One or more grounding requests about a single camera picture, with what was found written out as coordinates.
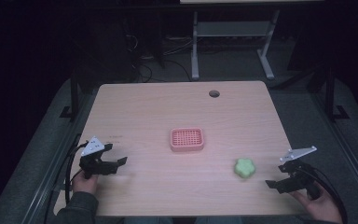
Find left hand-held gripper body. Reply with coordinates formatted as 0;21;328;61
78;135;119;180

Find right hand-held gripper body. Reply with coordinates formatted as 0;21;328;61
277;145;322;201

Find green flower-shaped soap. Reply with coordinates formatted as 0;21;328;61
233;157;256;180

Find pink slotted soap dish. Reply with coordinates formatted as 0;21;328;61
169;127;205;153

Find person's left hand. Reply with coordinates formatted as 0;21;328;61
71;170;100;196

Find person's right hand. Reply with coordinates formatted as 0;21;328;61
289;182;343;224

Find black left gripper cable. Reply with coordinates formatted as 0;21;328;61
63;140;90;205

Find aluminium floor rail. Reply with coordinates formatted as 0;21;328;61
21;92;98;224
310;92;358;216

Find black metal frame post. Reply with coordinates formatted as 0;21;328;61
59;66;81;123
323;60;351;123

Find black floor cables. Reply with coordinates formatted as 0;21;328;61
124;33;197;83

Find white metal desk frame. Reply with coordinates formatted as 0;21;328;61
190;9;282;80

